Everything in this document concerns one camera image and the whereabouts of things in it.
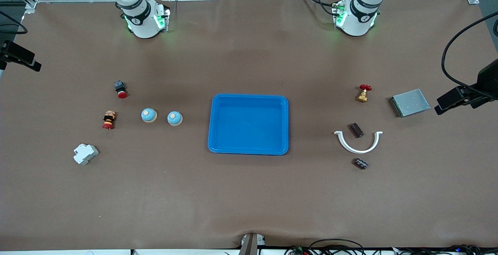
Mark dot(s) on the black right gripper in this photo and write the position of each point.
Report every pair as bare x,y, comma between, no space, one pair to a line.
8,50

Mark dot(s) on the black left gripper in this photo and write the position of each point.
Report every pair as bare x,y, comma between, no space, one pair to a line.
487,79

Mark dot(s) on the dark brown rectangular block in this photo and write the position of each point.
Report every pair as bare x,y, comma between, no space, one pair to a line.
356,130

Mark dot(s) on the dark brown cylindrical capacitor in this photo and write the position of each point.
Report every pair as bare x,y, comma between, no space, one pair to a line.
360,164

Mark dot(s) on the blue desk bell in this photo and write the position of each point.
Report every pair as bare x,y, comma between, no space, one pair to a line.
174,118
149,115

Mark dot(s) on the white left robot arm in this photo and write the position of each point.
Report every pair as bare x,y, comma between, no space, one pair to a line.
358,21

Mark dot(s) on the grey metal box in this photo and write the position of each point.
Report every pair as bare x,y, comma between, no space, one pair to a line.
410,103

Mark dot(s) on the red push button black body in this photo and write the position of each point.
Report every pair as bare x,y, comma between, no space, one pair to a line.
122,93

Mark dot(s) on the red yellow emergency stop button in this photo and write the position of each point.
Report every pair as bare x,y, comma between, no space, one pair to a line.
109,119

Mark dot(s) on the white circuit breaker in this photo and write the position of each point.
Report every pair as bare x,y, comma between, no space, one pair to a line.
85,153

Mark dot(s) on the blue plastic tray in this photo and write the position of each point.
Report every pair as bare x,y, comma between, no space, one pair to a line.
249,124

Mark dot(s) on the brown table mat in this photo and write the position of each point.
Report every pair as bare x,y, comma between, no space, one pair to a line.
249,192

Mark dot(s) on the grey metal clamp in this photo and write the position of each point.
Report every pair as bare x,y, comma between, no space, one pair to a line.
251,245

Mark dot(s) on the white curved plastic bracket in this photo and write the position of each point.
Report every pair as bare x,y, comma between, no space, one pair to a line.
358,151

